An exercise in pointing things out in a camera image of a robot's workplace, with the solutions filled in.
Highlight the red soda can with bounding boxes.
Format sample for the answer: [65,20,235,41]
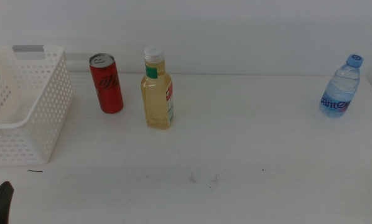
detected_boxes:
[88,52,124,114]

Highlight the yellow tea bottle white cap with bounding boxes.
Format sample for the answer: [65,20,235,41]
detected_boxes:
[140,45,175,131]

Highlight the clear water bottle blue cap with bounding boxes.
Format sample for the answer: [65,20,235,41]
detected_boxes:
[319,54,365,118]

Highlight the white perforated plastic basket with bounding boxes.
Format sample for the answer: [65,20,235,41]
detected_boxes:
[0,44,74,166]

